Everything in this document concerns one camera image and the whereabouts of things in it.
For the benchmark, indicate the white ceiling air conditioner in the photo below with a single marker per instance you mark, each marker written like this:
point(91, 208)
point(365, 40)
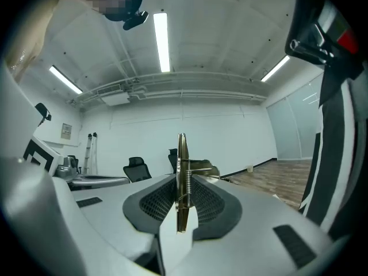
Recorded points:
point(116, 98)

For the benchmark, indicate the ceiling strip light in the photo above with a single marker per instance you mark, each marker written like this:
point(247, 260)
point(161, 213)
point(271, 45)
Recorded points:
point(275, 68)
point(161, 42)
point(65, 79)

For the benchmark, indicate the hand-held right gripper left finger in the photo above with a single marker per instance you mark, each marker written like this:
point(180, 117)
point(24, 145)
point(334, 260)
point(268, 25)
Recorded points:
point(109, 211)

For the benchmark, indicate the black white striped backpack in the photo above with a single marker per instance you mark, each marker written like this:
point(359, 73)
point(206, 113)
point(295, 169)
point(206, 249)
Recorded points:
point(330, 154)

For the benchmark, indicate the person's mustard t-shirt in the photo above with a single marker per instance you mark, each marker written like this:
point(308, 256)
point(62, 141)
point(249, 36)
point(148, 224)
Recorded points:
point(31, 39)

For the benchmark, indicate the black office chair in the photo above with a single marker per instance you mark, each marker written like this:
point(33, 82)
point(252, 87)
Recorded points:
point(172, 160)
point(73, 161)
point(138, 168)

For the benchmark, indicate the beige wall panel box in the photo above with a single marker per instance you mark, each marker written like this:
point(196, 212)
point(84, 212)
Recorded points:
point(66, 131)

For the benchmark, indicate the white ceiling pipes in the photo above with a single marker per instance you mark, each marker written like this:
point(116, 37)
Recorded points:
point(187, 91)

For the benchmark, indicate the aluminium ladder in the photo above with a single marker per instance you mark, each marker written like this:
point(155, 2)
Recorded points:
point(91, 154)

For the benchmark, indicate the black chair headrest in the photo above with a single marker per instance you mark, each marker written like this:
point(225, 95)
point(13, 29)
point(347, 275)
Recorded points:
point(43, 111)

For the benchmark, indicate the small pale bin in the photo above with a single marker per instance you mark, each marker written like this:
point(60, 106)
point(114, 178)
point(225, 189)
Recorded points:
point(250, 168)

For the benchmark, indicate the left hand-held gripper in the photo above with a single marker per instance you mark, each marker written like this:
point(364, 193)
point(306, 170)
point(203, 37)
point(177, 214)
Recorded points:
point(37, 154)

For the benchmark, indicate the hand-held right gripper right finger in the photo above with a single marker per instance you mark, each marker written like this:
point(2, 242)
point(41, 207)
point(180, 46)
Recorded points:
point(253, 220)

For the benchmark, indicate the black head camera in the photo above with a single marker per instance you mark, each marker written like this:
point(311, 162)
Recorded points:
point(135, 20)

